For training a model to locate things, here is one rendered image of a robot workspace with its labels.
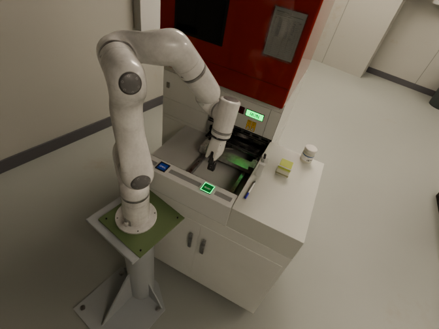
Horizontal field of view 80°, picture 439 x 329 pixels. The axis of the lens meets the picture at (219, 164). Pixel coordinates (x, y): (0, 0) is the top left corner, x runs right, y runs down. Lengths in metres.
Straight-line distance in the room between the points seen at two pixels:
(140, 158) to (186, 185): 0.41
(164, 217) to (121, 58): 0.81
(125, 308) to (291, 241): 1.21
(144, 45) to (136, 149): 0.33
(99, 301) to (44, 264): 0.50
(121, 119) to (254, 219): 0.71
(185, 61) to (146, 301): 1.60
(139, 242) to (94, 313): 0.86
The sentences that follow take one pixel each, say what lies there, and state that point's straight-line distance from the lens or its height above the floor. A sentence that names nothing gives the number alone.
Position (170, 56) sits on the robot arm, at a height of 1.62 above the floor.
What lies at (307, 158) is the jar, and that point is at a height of 1.00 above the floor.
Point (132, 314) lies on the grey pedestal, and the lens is 1.99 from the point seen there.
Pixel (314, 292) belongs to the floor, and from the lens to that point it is 2.31.
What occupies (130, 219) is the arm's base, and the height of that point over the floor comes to 0.90.
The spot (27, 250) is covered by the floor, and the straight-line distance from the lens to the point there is 2.38.
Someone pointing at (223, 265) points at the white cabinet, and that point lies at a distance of 1.63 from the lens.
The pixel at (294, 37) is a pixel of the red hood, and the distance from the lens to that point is 1.39.
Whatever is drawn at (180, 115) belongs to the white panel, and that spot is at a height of 0.88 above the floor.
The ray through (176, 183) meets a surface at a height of 0.95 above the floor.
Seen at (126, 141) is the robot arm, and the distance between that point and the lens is 0.90.
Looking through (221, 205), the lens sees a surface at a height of 0.95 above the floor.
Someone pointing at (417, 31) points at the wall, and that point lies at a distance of 7.09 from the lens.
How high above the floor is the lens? 1.90
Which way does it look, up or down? 42 degrees down
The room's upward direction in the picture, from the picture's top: 13 degrees clockwise
